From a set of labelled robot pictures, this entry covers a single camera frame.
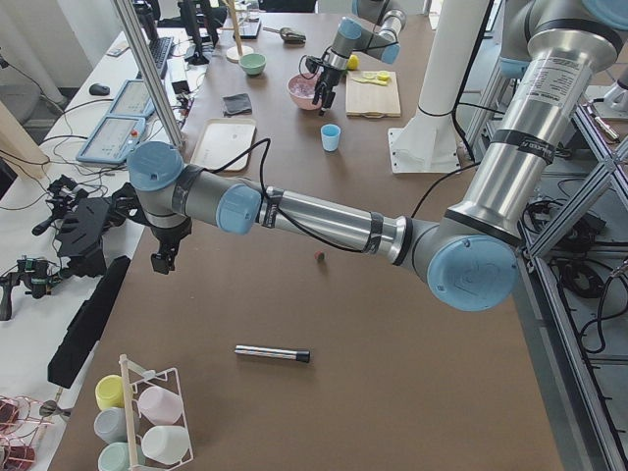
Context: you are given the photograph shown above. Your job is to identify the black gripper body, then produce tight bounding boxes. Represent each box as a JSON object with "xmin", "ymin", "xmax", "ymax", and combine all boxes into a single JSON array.
[
  {"xmin": 111, "ymin": 183, "xmax": 192, "ymax": 260},
  {"xmin": 305, "ymin": 54, "xmax": 343, "ymax": 91}
]

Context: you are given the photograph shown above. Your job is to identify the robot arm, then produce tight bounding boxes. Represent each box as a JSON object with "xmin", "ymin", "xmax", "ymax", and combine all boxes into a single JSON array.
[
  {"xmin": 305, "ymin": 0, "xmax": 406, "ymax": 116},
  {"xmin": 128, "ymin": 1, "xmax": 626, "ymax": 311}
]

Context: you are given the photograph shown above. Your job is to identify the blue cup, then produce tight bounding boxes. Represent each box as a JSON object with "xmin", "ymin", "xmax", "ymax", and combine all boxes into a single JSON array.
[{"xmin": 320, "ymin": 124, "xmax": 341, "ymax": 152}]

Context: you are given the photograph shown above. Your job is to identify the steel ice scoop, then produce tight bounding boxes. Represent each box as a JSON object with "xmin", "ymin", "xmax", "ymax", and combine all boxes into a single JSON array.
[{"xmin": 262, "ymin": 26, "xmax": 306, "ymax": 44}]

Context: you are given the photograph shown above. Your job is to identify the wooden cup tree stand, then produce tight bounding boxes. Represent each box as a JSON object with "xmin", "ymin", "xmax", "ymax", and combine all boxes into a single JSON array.
[{"xmin": 222, "ymin": 0, "xmax": 254, "ymax": 64}]

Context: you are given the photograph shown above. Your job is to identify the yellow cup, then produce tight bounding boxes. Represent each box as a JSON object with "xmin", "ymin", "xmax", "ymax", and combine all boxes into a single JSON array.
[{"xmin": 94, "ymin": 374, "xmax": 124, "ymax": 410}]

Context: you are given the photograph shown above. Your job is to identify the pink cup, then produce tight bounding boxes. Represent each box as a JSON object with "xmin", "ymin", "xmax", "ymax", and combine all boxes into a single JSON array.
[{"xmin": 137, "ymin": 386, "xmax": 183, "ymax": 425}]

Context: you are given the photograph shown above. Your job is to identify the grey cup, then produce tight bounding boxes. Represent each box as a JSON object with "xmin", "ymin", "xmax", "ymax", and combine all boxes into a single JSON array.
[{"xmin": 93, "ymin": 407, "xmax": 128, "ymax": 444}]

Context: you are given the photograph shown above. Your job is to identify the white cup rack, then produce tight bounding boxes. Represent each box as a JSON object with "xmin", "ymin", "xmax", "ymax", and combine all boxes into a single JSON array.
[{"xmin": 119, "ymin": 354, "xmax": 194, "ymax": 470}]

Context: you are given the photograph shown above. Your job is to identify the white cup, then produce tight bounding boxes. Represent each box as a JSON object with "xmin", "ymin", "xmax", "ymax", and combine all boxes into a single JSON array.
[{"xmin": 141, "ymin": 425, "xmax": 190, "ymax": 465}]

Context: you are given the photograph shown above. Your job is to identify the mint cup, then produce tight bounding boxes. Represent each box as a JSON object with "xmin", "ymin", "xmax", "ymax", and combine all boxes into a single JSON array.
[{"xmin": 97, "ymin": 442, "xmax": 131, "ymax": 471}]

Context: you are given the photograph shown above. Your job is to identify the pink bowl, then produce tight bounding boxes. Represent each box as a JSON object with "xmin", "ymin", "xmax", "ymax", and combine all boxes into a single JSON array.
[{"xmin": 288, "ymin": 74, "xmax": 321, "ymax": 111}]

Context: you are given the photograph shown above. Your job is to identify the yellow lemon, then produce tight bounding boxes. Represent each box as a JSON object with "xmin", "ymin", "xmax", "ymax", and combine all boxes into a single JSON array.
[{"xmin": 346, "ymin": 54, "xmax": 359, "ymax": 71}]

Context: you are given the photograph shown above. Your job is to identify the wooden cutting board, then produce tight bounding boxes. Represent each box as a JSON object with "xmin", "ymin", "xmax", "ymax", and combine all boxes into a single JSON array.
[{"xmin": 345, "ymin": 71, "xmax": 401, "ymax": 118}]

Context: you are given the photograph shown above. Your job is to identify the lemon slices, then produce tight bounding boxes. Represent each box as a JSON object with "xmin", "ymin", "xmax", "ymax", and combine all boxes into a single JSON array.
[{"xmin": 351, "ymin": 71, "xmax": 391, "ymax": 86}]

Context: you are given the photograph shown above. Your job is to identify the teach pendant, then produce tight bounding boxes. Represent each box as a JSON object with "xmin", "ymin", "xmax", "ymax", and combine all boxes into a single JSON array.
[
  {"xmin": 77, "ymin": 115, "xmax": 146, "ymax": 166},
  {"xmin": 109, "ymin": 79, "xmax": 155, "ymax": 118}
]

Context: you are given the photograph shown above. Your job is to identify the mint green bowl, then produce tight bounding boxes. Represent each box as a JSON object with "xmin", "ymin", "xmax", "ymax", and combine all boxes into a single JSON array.
[{"xmin": 238, "ymin": 53, "xmax": 267, "ymax": 77}]

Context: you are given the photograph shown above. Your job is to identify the grey folded cloth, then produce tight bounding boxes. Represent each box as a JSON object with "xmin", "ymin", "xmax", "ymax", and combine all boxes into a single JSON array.
[{"xmin": 222, "ymin": 93, "xmax": 252, "ymax": 116}]

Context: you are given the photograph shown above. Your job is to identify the long black box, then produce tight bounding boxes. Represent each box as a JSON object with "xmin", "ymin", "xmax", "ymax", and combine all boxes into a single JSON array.
[{"xmin": 47, "ymin": 255, "xmax": 131, "ymax": 389}]

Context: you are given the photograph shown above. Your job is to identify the white rabbit tray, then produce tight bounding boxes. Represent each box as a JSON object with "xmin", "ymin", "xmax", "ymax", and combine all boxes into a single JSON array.
[{"xmin": 190, "ymin": 118, "xmax": 256, "ymax": 170}]

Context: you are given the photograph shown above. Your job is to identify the black computer mouse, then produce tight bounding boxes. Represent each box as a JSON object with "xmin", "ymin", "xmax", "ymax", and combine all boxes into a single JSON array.
[{"xmin": 88, "ymin": 83, "xmax": 110, "ymax": 96}]

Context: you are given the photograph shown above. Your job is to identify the black keyboard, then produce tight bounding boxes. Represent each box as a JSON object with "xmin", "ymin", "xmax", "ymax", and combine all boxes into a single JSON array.
[{"xmin": 148, "ymin": 36, "xmax": 174, "ymax": 79}]

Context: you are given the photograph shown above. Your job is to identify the steel muddler black tip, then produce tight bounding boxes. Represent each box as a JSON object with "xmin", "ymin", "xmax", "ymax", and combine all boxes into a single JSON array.
[{"xmin": 234, "ymin": 344, "xmax": 311, "ymax": 363}]

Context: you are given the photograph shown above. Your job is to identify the steel jigger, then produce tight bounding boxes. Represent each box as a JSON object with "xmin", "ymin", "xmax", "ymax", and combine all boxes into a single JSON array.
[{"xmin": 38, "ymin": 399, "xmax": 72, "ymax": 422}]

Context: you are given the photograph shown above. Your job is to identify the copper wire bottle rack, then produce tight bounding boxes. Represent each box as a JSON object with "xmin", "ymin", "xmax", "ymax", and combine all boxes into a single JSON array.
[{"xmin": 1, "ymin": 395, "xmax": 52, "ymax": 471}]

